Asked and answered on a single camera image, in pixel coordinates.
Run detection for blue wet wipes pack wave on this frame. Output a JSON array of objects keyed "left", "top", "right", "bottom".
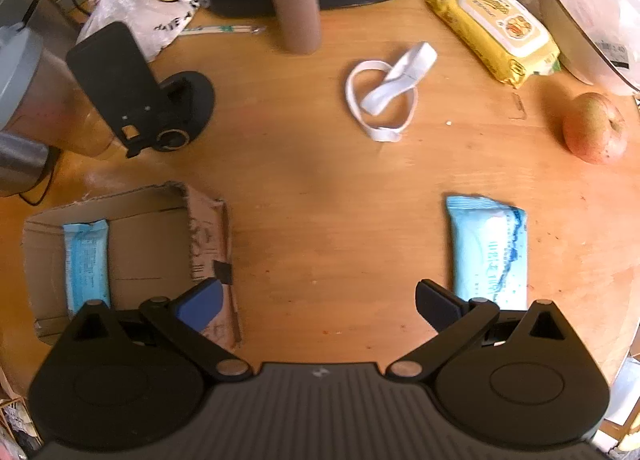
[{"left": 446, "top": 195, "right": 528, "bottom": 311}]

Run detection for black phone stand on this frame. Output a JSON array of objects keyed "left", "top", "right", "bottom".
[{"left": 65, "top": 22, "right": 216, "bottom": 158}]

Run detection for white elastic band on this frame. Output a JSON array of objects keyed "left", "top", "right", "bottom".
[{"left": 344, "top": 42, "right": 437, "bottom": 143}]

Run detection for red yellow apple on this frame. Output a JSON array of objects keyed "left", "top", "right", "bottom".
[{"left": 562, "top": 92, "right": 628, "bottom": 165}]

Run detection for blue wet wipes pack barcode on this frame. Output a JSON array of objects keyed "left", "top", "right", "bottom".
[{"left": 63, "top": 220, "right": 111, "bottom": 316}]

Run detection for yellow wet wipes pack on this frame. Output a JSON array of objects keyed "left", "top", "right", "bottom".
[{"left": 426, "top": 0, "right": 560, "bottom": 89}]

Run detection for silver rice cooker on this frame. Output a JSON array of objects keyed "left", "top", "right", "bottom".
[{"left": 1, "top": 0, "right": 79, "bottom": 197}]

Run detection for white bowl in plastic bag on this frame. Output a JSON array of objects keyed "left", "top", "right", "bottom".
[{"left": 539, "top": 0, "right": 639, "bottom": 95}]

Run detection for open cardboard box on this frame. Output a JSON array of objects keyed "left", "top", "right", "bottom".
[{"left": 22, "top": 182, "right": 242, "bottom": 350}]

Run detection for wrapped chopsticks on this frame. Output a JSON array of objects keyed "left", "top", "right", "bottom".
[{"left": 179, "top": 25, "right": 266, "bottom": 37}]

